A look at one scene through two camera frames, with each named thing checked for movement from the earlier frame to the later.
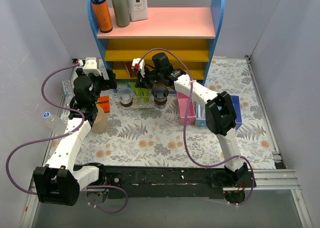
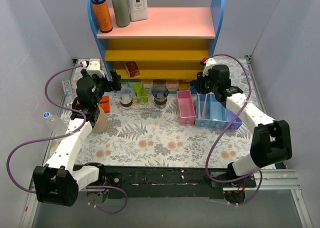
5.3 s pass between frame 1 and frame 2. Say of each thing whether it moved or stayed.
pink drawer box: stayed
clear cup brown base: stayed
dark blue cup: stayed
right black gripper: moved
